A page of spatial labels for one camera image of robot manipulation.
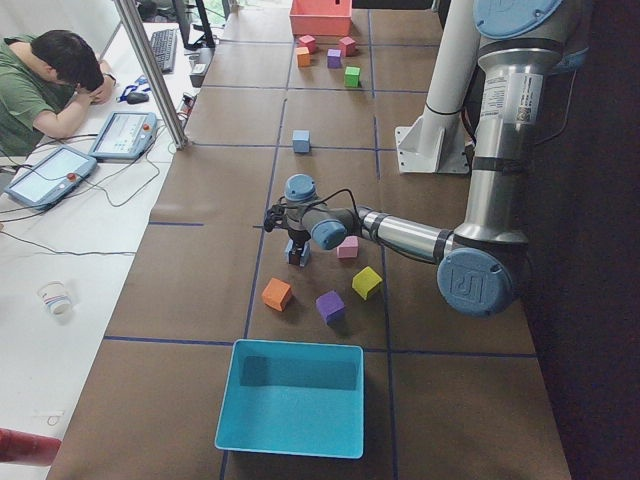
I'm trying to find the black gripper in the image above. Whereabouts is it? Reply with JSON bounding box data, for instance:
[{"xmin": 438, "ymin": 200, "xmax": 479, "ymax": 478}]
[{"xmin": 288, "ymin": 228, "xmax": 310, "ymax": 266}]

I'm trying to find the light blue foam block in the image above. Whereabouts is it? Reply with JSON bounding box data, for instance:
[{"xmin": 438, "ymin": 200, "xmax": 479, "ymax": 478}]
[
  {"xmin": 292, "ymin": 130, "xmax": 311, "ymax": 154},
  {"xmin": 284, "ymin": 239, "xmax": 311, "ymax": 267}
]

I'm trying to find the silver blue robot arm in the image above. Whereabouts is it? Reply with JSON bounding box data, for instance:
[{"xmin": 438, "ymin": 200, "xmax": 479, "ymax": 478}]
[{"xmin": 264, "ymin": 1, "xmax": 592, "ymax": 317}]

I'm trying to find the orange foam block left side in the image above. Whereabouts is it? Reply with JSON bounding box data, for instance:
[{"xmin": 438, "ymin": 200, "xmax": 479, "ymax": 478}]
[{"xmin": 261, "ymin": 277, "xmax": 292, "ymax": 312}]

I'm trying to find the pink foam block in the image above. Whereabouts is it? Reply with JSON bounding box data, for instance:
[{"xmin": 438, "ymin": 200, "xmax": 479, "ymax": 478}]
[{"xmin": 336, "ymin": 236, "xmax": 359, "ymax": 259}]

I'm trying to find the purple foam block left side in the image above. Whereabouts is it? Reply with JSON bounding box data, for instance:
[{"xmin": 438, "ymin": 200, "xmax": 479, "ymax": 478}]
[{"xmin": 315, "ymin": 290, "xmax": 345, "ymax": 324}]

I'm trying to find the purple foam block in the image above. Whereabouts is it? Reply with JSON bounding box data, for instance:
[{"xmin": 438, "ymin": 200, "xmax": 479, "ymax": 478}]
[
  {"xmin": 326, "ymin": 48, "xmax": 342, "ymax": 69},
  {"xmin": 315, "ymin": 290, "xmax": 345, "ymax": 324}
]

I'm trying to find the yellow foam block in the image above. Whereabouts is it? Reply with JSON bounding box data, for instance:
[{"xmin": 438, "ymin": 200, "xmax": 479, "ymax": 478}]
[{"xmin": 352, "ymin": 266, "xmax": 383, "ymax": 300}]

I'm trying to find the blue plastic bin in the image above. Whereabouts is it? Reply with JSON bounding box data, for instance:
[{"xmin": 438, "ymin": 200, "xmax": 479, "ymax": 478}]
[{"xmin": 215, "ymin": 339, "xmax": 365, "ymax": 459}]

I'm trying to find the green foam block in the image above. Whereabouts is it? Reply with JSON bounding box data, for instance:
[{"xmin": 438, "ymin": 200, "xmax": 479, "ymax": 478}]
[{"xmin": 344, "ymin": 66, "xmax": 361, "ymax": 88}]

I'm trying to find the purple foam block right side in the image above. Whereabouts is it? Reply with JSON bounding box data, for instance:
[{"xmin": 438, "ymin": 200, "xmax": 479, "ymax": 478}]
[{"xmin": 326, "ymin": 48, "xmax": 342, "ymax": 69}]

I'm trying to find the teach pendant far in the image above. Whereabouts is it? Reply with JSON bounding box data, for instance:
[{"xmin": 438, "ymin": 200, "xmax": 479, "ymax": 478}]
[{"xmin": 89, "ymin": 111, "xmax": 158, "ymax": 163}]

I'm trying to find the teach pendant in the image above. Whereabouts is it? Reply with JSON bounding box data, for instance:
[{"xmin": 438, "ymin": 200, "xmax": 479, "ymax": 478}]
[
  {"xmin": 4, "ymin": 146, "xmax": 97, "ymax": 210},
  {"xmin": 89, "ymin": 111, "xmax": 158, "ymax": 163}
]

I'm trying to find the crimson foam block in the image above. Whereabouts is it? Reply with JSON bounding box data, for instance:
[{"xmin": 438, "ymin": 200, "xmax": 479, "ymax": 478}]
[{"xmin": 338, "ymin": 36, "xmax": 357, "ymax": 57}]

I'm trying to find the red foam block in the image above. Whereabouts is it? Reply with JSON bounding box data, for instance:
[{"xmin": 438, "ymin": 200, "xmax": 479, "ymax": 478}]
[{"xmin": 297, "ymin": 35, "xmax": 317, "ymax": 54}]

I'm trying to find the black computer mouse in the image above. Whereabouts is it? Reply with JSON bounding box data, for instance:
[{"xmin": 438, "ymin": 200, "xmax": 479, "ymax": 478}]
[{"xmin": 125, "ymin": 91, "xmax": 149, "ymax": 105}]

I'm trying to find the pink plastic bin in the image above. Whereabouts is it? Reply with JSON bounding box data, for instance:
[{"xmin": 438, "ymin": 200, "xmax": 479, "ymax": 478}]
[{"xmin": 289, "ymin": 0, "xmax": 352, "ymax": 36}]

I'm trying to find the paper cup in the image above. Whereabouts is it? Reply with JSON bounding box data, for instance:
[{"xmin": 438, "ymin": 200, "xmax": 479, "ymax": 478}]
[{"xmin": 37, "ymin": 281, "xmax": 72, "ymax": 315}]

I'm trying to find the black keyboard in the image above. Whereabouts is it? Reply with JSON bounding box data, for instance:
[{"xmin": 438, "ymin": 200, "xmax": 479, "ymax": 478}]
[{"xmin": 149, "ymin": 29, "xmax": 177, "ymax": 74}]

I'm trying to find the teach pendant near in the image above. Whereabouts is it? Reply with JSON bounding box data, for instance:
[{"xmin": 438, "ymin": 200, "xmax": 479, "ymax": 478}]
[{"xmin": 4, "ymin": 146, "xmax": 97, "ymax": 210}]

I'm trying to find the person in green shirt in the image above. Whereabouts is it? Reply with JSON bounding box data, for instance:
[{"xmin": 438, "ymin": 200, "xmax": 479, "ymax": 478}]
[{"xmin": 1, "ymin": 30, "xmax": 117, "ymax": 158}]

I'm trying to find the red cylinder object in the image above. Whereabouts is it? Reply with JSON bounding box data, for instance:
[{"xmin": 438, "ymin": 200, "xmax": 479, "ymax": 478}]
[{"xmin": 1, "ymin": 428, "xmax": 61, "ymax": 466}]

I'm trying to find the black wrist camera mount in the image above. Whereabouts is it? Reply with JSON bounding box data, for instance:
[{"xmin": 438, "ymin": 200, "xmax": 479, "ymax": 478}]
[{"xmin": 263, "ymin": 204, "xmax": 286, "ymax": 233}]

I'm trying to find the black camera cable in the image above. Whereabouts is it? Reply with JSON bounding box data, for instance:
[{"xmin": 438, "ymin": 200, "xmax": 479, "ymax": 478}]
[{"xmin": 276, "ymin": 188, "xmax": 359, "ymax": 217}]

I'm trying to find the white camera mast with base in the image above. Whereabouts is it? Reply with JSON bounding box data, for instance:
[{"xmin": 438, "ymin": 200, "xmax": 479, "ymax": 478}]
[{"xmin": 395, "ymin": 0, "xmax": 480, "ymax": 174}]

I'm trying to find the blue lanyard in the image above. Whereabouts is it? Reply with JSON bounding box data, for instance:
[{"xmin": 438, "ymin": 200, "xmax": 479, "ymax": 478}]
[{"xmin": 115, "ymin": 75, "xmax": 151, "ymax": 103}]

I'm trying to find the aluminium frame post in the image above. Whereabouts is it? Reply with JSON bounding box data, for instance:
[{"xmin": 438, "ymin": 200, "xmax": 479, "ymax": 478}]
[{"xmin": 114, "ymin": 0, "xmax": 188, "ymax": 150}]

